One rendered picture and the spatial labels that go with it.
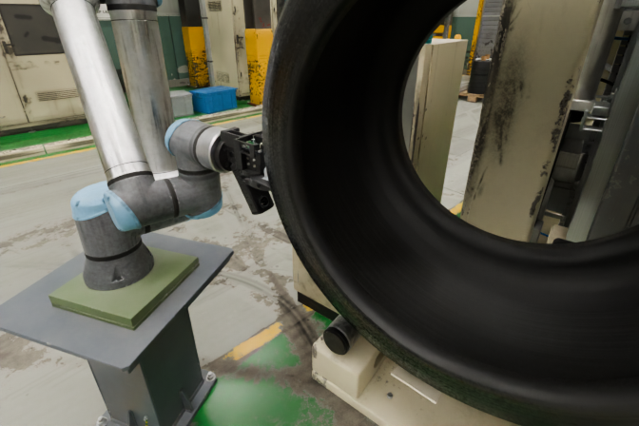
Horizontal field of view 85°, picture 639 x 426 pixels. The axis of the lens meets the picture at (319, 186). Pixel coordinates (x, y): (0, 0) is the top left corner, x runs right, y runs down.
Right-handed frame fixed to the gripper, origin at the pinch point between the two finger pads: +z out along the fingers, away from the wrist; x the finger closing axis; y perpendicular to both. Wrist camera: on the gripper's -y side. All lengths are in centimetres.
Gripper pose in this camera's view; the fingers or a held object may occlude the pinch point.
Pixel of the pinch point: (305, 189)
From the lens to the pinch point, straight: 61.3
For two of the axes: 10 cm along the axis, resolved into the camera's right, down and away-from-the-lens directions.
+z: 8.0, 2.7, -5.4
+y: 0.1, -9.0, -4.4
